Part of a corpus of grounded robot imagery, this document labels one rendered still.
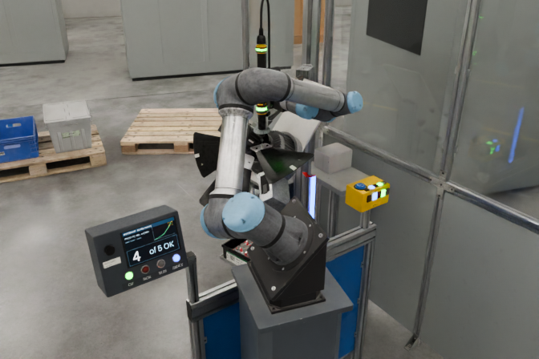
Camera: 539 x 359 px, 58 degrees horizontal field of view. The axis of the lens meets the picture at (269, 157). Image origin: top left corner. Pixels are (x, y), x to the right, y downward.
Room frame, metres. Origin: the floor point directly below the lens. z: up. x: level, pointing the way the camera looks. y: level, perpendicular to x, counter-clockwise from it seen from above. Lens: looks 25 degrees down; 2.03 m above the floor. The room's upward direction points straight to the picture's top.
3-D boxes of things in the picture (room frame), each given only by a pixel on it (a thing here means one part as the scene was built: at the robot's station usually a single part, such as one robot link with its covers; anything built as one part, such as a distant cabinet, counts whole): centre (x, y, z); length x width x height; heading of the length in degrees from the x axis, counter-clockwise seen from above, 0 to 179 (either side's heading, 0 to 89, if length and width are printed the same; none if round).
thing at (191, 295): (1.34, 0.27, 0.96); 0.03 x 0.03 x 0.20; 34
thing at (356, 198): (1.80, -0.41, 1.02); 0.16 x 0.10 x 0.11; 124
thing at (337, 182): (2.34, -0.36, 0.85); 0.36 x 0.24 x 0.03; 34
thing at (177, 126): (4.97, 0.90, 0.07); 1.20 x 1.00 x 0.15; 91
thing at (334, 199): (2.34, -0.36, 0.42); 0.04 x 0.04 x 0.83; 34
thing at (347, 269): (1.58, -0.09, 0.45); 0.82 x 0.02 x 0.66; 124
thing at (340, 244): (1.58, -0.09, 0.82); 0.90 x 0.04 x 0.08; 124
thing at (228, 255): (1.67, 0.06, 0.85); 0.22 x 0.17 x 0.07; 141
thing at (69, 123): (4.47, 1.97, 0.31); 0.60 x 0.42 x 0.33; 24
